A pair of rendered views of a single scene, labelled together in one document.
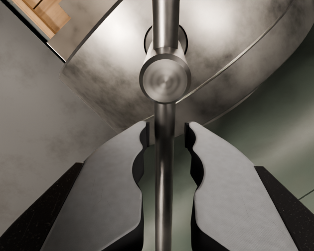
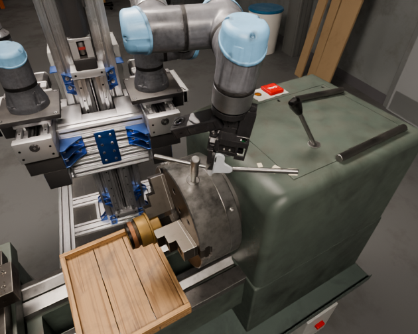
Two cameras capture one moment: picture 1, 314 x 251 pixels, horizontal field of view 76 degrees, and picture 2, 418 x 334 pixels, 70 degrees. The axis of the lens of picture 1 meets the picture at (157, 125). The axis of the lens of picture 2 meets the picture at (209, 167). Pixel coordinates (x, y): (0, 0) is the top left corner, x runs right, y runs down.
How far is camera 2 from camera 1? 0.65 m
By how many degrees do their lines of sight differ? 51
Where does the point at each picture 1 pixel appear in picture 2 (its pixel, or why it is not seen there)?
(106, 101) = (209, 209)
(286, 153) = not seen: hidden behind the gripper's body
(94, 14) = (176, 231)
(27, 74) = not seen: outside the picture
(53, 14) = (164, 309)
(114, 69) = (197, 197)
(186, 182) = (247, 180)
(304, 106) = not seen: hidden behind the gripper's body
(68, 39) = (184, 243)
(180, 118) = (219, 181)
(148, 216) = (261, 193)
